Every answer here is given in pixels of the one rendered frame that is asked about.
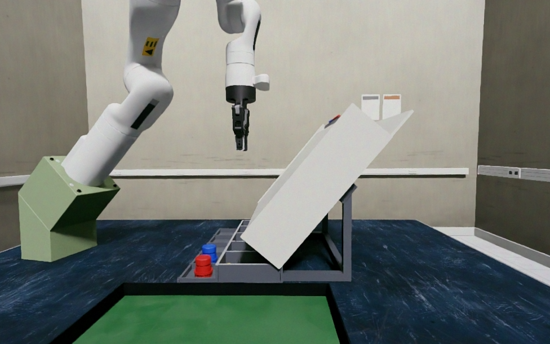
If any red plug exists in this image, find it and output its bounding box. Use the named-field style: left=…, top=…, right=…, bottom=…
left=194, top=255, right=213, bottom=277

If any blue plug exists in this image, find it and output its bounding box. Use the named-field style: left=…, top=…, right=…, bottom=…
left=202, top=244, right=218, bottom=263

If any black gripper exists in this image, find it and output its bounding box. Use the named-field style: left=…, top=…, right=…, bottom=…
left=225, top=85, right=256, bottom=151

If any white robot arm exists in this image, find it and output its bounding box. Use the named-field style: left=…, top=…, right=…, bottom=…
left=61, top=0, right=270, bottom=187

